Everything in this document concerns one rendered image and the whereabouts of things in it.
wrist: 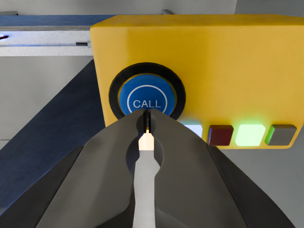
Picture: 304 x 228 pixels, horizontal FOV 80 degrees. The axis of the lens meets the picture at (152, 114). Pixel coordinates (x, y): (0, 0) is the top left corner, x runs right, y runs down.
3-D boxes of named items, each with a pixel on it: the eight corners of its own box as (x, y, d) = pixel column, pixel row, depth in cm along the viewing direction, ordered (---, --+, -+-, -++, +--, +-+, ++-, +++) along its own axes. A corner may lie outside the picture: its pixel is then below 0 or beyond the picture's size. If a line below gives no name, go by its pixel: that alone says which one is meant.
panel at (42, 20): (162, 14, 94) (178, 33, 38) (162, 15, 94) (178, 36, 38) (3, 15, 94) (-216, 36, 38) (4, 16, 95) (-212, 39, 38)
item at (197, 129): (201, 124, 14) (203, 128, 14) (198, 141, 15) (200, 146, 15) (178, 124, 14) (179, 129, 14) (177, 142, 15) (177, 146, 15)
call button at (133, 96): (174, 68, 13) (178, 77, 12) (172, 115, 15) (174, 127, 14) (119, 68, 13) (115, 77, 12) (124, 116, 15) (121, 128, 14)
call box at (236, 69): (266, 12, 19) (365, 22, 10) (242, 97, 25) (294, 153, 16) (115, 13, 19) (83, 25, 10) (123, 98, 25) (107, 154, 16)
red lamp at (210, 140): (232, 124, 14) (235, 128, 14) (227, 141, 15) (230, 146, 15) (209, 124, 14) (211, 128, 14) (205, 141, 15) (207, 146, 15)
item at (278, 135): (293, 123, 14) (298, 128, 14) (284, 141, 15) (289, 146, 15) (270, 123, 14) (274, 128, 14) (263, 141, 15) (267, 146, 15)
